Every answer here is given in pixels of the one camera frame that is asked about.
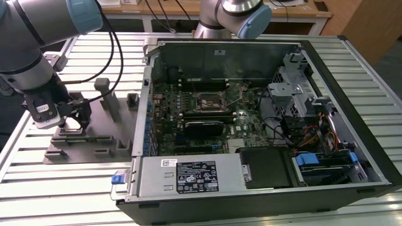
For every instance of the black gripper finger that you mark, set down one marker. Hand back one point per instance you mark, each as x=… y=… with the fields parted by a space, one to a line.
x=64 y=110
x=84 y=115

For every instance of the silver CPU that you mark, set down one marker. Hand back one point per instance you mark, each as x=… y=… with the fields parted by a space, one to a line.
x=74 y=130

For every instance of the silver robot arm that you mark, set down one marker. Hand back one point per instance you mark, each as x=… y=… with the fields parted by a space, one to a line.
x=35 y=30

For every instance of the CPU socket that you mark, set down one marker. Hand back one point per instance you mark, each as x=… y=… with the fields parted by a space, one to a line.
x=210 y=97

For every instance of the grey parts rack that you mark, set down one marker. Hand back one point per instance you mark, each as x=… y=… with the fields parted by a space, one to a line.
x=100 y=122

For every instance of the blue case latch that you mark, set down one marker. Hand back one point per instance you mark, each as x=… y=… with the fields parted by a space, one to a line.
x=118 y=179

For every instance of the silver power supply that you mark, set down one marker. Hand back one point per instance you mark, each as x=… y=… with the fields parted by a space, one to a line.
x=156 y=174

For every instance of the small black graphics card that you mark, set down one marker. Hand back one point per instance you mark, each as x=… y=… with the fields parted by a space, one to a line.
x=203 y=129

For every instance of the RAM slot with white clips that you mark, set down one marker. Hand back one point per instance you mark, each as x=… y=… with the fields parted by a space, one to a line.
x=207 y=116
x=207 y=80
x=207 y=120
x=207 y=85

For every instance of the wooden desk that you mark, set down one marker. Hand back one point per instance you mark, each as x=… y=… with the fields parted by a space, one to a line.
x=298 y=13
x=131 y=10

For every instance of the small white labelled box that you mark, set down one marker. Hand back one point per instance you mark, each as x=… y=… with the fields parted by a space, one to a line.
x=130 y=2

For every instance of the small silver heatsink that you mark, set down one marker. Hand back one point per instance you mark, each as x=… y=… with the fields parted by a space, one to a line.
x=235 y=143

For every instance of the white case label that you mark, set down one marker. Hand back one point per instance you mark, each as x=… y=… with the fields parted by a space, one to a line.
x=219 y=52

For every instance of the green motherboard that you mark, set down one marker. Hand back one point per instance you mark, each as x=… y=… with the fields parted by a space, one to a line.
x=251 y=131

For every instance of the black plastic shroud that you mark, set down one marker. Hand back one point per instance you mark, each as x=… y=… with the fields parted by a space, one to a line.
x=267 y=167

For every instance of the silver metal drive cage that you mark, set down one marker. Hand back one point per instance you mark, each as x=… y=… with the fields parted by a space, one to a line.
x=282 y=94

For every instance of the black open PC case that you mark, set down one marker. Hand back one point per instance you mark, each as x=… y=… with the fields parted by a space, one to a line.
x=251 y=209

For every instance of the blue disk carrier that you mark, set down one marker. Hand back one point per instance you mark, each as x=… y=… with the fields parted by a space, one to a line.
x=306 y=160

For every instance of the small black desk object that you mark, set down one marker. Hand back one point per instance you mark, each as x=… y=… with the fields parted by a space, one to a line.
x=321 y=5

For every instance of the silver disk bay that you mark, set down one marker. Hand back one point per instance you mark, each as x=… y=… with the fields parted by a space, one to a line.
x=361 y=175

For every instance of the wooden cabinet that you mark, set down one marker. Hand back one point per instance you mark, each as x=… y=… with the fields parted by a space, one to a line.
x=370 y=28

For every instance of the black and white wrist camera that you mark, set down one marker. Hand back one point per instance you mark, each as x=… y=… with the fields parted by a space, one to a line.
x=47 y=121

